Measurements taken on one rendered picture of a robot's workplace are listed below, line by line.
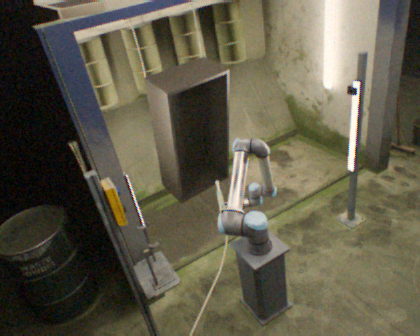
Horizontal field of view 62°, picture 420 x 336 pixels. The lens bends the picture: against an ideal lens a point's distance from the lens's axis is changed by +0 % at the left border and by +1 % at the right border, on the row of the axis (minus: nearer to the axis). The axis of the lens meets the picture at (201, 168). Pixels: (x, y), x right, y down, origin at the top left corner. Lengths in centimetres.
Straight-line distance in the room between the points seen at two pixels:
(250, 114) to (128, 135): 166
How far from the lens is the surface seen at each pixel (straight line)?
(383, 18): 386
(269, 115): 494
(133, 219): 265
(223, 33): 437
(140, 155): 422
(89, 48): 373
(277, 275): 269
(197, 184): 358
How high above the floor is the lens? 249
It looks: 32 degrees down
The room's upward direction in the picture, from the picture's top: 11 degrees counter-clockwise
